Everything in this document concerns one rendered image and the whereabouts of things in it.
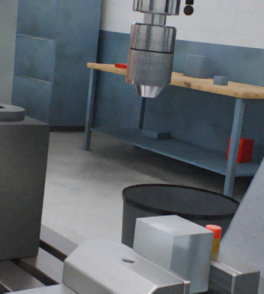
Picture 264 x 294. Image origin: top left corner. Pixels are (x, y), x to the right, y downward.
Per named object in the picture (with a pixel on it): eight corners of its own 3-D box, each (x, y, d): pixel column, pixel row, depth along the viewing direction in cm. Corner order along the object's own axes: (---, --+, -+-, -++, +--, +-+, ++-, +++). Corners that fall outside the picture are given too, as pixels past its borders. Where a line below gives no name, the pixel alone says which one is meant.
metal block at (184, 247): (166, 298, 67) (173, 236, 66) (129, 275, 71) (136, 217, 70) (207, 291, 70) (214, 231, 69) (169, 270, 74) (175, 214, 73)
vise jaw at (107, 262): (133, 334, 61) (138, 288, 60) (60, 282, 71) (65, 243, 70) (187, 322, 64) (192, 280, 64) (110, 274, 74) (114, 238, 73)
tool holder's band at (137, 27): (161, 35, 75) (163, 26, 75) (184, 38, 71) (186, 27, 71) (122, 31, 73) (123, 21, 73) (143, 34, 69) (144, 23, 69)
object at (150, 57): (156, 82, 76) (161, 35, 75) (178, 88, 72) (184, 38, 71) (117, 80, 74) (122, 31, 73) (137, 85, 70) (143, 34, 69)
